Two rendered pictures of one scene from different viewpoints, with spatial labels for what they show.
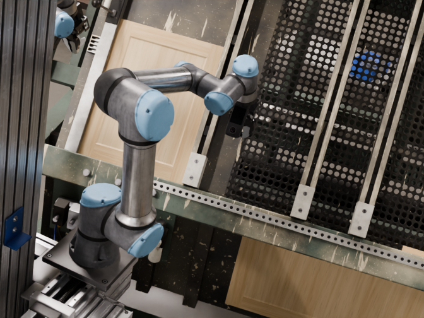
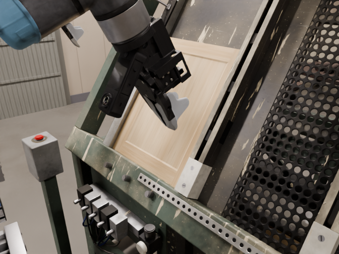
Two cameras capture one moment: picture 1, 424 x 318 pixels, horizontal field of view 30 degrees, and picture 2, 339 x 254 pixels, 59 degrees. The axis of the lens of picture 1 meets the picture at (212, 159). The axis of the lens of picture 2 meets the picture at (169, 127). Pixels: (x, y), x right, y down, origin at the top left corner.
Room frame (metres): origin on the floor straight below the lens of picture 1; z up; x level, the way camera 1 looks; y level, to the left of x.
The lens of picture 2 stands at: (1.85, -0.40, 1.58)
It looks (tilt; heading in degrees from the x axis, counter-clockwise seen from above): 26 degrees down; 38
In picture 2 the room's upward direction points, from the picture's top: straight up
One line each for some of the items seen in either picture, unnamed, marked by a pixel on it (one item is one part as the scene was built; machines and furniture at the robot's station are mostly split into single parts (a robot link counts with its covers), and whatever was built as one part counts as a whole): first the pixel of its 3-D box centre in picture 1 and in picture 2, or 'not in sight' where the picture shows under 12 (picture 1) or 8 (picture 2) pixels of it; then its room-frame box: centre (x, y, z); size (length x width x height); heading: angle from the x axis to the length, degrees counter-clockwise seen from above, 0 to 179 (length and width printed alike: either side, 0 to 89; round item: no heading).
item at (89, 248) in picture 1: (95, 238); not in sight; (1.87, 0.29, 1.09); 0.15 x 0.15 x 0.10
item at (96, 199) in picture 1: (101, 209); not in sight; (1.86, 0.28, 1.20); 0.13 x 0.12 x 0.14; 59
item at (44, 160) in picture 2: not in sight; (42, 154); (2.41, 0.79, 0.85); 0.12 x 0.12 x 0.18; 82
